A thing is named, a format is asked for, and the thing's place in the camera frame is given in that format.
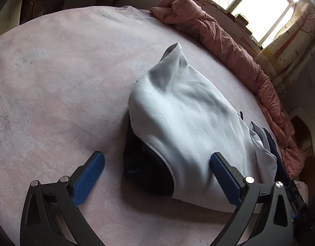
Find navy and white jacket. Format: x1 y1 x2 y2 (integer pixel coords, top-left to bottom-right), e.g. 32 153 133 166
124 43 280 213

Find pink floral bed sheet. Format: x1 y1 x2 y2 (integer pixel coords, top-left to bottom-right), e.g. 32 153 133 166
0 4 294 246

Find pink quilted duvet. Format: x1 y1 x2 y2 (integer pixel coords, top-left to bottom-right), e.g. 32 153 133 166
150 0 305 179

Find tree patterned curtain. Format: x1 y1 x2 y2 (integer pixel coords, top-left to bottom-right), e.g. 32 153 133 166
254 0 315 94

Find books on window sill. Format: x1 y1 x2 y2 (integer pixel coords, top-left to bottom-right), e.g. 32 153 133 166
226 11 250 32

